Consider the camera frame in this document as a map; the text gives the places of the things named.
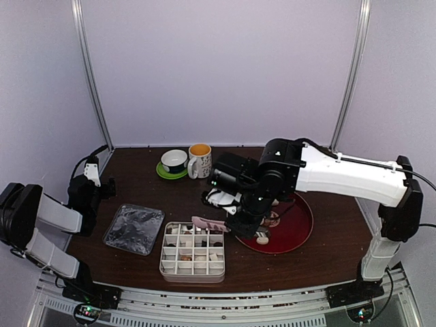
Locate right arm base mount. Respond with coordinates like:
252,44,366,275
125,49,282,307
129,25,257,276
325,268,384,325

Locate white round button chocolate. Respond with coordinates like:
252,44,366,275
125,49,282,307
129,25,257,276
256,236,269,245

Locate pink plastic scoop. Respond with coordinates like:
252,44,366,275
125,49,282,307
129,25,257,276
191,216,230,233

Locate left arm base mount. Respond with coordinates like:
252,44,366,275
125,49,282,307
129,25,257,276
59,263,122,326

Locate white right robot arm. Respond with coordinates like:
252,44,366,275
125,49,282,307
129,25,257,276
202,138,423,301

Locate tin lid with rabbit picture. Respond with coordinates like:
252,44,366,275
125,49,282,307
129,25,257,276
102,204,165,256

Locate left aluminium frame post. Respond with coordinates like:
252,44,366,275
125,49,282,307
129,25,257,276
71,0,114,151

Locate silver compartment tin box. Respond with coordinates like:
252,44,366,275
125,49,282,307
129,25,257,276
159,222,225,283

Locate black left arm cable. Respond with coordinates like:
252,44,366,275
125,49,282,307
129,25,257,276
71,144,110,181

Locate white floral mug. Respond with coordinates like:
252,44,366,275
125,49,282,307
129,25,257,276
187,144,212,179

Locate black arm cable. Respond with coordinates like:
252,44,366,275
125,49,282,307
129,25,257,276
405,166,436,229
71,144,110,181

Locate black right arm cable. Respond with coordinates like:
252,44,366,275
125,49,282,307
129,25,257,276
405,166,436,229

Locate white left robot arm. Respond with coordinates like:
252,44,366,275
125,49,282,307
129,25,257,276
1,148,116,302

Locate aluminium frame post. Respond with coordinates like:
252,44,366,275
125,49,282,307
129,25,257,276
71,0,114,151
330,0,372,150

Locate red round tray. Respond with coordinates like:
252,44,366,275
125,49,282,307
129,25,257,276
236,193,313,255

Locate green saucer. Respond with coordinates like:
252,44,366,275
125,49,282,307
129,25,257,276
156,161,190,180

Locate dark blue white cup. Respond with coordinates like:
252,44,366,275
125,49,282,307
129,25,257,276
160,149,188,174

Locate right aluminium frame post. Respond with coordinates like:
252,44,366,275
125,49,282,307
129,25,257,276
330,0,372,150

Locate front aluminium rail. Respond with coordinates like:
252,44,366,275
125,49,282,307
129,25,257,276
27,265,425,327

